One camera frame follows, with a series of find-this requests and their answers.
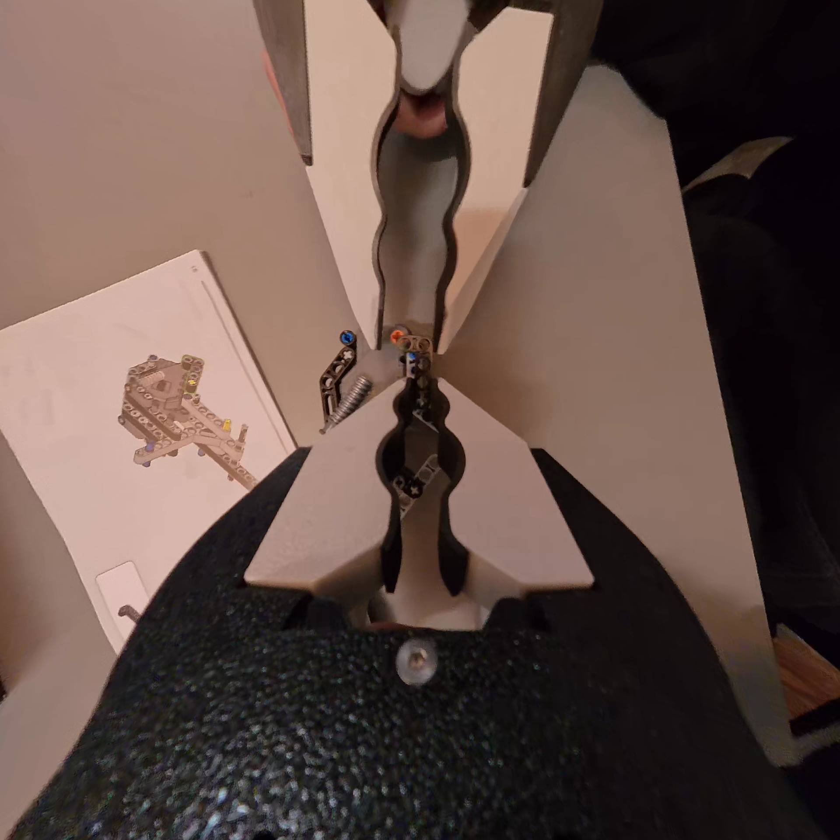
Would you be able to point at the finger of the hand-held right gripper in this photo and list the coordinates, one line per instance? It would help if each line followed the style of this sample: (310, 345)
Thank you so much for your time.
(341, 118)
(505, 118)

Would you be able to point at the person's right hand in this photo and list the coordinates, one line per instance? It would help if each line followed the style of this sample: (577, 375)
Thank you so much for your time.
(426, 124)

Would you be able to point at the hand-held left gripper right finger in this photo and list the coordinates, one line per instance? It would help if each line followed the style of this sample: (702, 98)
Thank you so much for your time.
(518, 518)

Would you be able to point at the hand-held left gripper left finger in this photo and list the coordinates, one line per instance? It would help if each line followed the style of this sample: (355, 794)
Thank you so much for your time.
(315, 518)

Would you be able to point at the grey black toy brick assembly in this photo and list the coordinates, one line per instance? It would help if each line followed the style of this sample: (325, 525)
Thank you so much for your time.
(338, 367)

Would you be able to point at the person's right forearm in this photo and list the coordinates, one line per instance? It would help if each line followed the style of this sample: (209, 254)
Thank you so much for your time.
(722, 59)

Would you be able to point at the grey desk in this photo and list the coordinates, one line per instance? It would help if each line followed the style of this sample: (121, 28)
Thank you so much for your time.
(131, 131)

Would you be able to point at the person's dark clothing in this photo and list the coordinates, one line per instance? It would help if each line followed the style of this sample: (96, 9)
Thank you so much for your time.
(774, 394)

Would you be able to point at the white instruction booklet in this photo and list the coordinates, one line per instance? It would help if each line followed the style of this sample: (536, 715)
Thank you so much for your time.
(65, 394)

